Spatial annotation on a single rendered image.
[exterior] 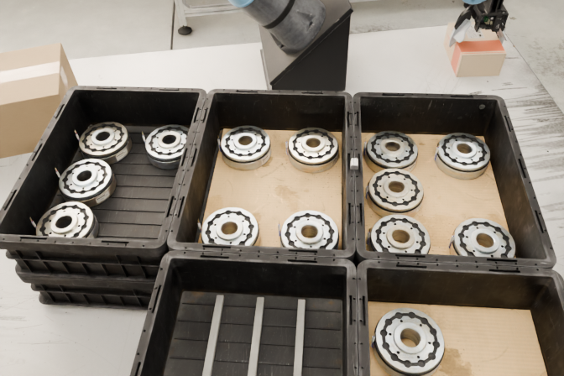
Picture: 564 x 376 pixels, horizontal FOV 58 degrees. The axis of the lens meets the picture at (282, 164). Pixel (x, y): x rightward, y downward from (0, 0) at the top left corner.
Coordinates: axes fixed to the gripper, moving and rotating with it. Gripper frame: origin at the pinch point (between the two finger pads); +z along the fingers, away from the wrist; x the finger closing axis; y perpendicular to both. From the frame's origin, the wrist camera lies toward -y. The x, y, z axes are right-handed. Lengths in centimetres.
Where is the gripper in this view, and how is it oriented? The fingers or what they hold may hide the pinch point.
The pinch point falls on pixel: (474, 44)
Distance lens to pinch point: 158.7
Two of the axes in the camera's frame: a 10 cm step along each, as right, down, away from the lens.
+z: 0.3, 6.8, 7.3
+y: 0.1, 7.3, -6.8
